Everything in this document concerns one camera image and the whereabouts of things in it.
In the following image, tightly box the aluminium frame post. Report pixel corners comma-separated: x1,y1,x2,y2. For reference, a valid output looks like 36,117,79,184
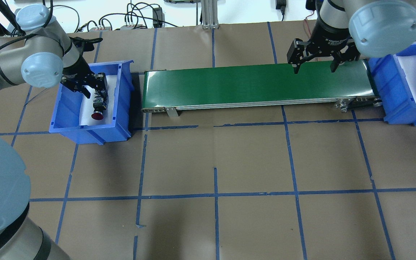
201,0,220,30

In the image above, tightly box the black power adapter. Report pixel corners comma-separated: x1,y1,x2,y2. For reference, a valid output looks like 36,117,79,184
152,7,164,28

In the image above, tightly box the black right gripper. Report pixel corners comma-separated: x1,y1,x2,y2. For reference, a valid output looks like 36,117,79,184
287,18,360,74

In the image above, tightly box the red push button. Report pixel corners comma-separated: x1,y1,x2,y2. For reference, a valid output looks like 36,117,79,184
91,90,108,121

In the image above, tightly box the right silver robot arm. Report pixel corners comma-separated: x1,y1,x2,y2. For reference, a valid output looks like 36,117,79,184
287,0,416,74

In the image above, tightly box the blue bin left side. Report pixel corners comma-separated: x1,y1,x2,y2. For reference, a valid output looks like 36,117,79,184
48,60,134,145

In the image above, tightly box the blue bin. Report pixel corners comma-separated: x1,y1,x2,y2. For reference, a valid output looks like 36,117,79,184
48,60,134,145
368,42,416,126

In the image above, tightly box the white foam pad left bin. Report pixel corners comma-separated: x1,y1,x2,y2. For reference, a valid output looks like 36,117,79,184
79,75,117,126

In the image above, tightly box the green conveyor belt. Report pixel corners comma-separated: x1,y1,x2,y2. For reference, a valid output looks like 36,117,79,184
142,60,383,117

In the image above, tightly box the blue bin right side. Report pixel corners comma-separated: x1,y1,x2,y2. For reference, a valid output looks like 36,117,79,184
368,42,416,126

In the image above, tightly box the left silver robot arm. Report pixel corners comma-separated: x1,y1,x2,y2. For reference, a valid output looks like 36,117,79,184
0,4,108,260

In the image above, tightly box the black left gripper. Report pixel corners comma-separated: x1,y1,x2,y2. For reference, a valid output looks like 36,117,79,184
60,58,108,99

